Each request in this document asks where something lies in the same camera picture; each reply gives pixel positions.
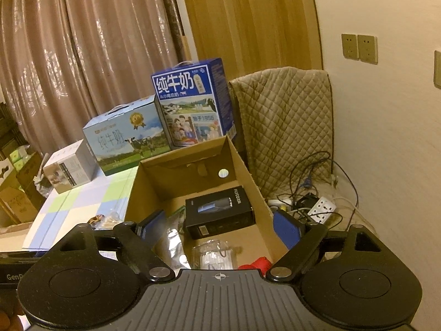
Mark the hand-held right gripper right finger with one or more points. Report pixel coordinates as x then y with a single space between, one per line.
286 227

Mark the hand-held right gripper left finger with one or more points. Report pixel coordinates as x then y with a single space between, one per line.
151 227

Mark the beige quilted chair cover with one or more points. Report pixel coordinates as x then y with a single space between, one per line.
286 127

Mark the silver foil bag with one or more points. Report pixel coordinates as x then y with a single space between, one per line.
172 248

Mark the white power strip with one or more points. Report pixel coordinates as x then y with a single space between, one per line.
322 209

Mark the small toy car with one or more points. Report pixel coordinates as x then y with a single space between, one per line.
95 221

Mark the brown cardboard box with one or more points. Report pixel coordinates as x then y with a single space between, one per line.
179 176

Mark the red toy figure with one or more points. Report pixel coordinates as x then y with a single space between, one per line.
256 264

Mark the person's left hand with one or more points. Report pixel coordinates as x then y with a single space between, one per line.
10 322

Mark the black product box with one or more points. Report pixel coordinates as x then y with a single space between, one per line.
220 213

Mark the light blue milk carton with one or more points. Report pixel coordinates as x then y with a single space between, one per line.
120 141

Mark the clear plastic packet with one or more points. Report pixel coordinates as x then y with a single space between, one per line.
213 255

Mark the clear packet of cotton swabs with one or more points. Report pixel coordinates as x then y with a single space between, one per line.
113 219

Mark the beige wall socket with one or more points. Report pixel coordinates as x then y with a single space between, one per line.
367 48
349 46

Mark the brown patterned curtain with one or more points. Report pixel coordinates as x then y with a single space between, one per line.
86 41

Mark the cardboard carton with white insert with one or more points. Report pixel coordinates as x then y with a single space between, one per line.
20 193

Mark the dark blue milk carton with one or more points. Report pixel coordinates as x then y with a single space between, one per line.
189 110

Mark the wooden door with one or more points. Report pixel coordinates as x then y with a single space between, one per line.
248 20

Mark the white grey printed box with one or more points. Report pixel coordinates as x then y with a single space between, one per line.
70 169

